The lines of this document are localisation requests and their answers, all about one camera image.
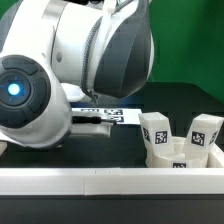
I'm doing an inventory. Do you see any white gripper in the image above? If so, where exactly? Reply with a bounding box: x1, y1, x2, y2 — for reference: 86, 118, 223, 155
71, 116, 117, 137

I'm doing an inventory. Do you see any white round stool seat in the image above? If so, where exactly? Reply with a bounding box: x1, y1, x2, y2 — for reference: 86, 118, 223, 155
145, 137, 208, 168

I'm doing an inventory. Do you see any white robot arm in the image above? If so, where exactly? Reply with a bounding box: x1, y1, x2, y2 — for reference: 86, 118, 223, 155
0, 0, 154, 148

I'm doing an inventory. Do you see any white sheet with markers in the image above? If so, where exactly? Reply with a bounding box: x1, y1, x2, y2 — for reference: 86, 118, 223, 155
72, 108, 141, 125

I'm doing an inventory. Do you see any white U-shaped fence wall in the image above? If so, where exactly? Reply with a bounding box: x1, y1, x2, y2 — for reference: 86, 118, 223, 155
0, 147, 224, 195

